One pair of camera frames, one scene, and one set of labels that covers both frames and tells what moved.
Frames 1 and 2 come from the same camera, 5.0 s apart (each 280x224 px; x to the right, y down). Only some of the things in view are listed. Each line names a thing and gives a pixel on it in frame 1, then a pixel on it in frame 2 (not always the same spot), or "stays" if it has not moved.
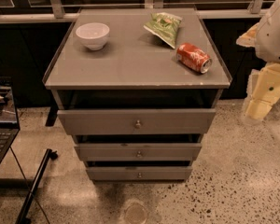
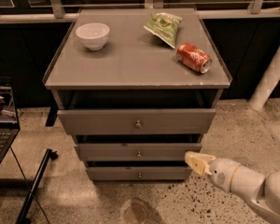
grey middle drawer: (137, 151) stays
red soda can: (194, 57) stays
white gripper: (273, 37) → (222, 173)
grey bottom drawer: (140, 174) stays
